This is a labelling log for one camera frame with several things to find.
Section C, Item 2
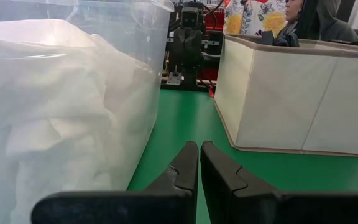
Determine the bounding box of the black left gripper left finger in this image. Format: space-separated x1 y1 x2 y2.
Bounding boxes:
31 140 199 224

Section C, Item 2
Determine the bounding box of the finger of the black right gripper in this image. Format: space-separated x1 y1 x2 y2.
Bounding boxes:
187 40 199 65
176 40 188 65

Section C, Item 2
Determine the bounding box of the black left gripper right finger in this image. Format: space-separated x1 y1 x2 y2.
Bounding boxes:
200 140 358 224

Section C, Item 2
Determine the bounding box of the dark navy garment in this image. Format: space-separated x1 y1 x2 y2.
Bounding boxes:
272 30 301 48

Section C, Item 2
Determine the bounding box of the large cream white garment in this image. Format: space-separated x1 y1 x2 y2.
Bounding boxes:
0 46 161 224

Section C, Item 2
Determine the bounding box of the small white garment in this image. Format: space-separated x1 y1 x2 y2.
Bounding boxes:
0 18 111 103

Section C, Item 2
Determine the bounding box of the red cabinet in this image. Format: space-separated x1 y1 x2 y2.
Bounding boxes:
197 6 227 82

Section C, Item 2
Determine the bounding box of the large clear plastic bin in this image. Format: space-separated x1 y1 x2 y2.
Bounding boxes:
0 0 175 224

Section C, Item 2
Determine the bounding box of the green table mat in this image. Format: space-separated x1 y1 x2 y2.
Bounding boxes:
126 88 358 224

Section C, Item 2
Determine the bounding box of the floral fabric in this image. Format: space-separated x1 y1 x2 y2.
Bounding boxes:
224 0 288 35

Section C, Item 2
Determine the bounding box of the beige fabric storage box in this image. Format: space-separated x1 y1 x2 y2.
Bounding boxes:
213 33 358 158

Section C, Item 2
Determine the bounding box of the person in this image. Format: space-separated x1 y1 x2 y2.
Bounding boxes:
273 0 358 47

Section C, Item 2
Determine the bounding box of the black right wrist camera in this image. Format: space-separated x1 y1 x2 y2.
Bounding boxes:
180 6 202 29

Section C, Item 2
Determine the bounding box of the grey metal bracket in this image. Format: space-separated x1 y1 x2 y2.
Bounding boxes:
166 72 183 86

